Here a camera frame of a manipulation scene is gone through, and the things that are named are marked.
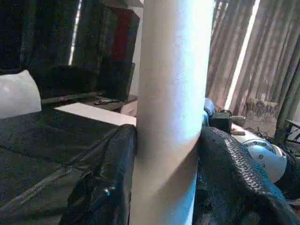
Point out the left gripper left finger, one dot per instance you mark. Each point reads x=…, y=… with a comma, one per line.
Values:
x=105, y=187

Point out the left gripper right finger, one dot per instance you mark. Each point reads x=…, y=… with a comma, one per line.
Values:
x=234, y=182

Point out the white plastic table leg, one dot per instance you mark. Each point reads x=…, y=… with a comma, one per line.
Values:
x=173, y=93

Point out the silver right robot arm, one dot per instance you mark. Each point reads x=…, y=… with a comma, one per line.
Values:
x=264, y=154

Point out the brown low bench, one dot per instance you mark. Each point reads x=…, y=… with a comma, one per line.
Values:
x=126, y=105

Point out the black flat monitor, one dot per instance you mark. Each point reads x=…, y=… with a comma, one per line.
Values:
x=82, y=79

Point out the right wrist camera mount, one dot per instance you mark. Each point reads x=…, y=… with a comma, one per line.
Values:
x=220, y=120

